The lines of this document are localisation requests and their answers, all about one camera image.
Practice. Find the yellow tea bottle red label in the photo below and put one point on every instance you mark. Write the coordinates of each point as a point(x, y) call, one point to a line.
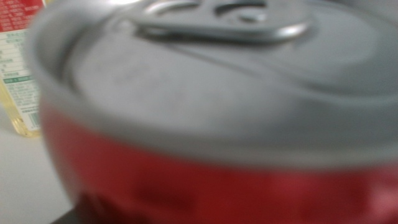
point(15, 62)

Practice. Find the red soda can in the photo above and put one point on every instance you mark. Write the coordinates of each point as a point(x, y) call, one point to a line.
point(186, 93)

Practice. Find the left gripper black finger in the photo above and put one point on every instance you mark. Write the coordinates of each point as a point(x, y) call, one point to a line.
point(73, 219)

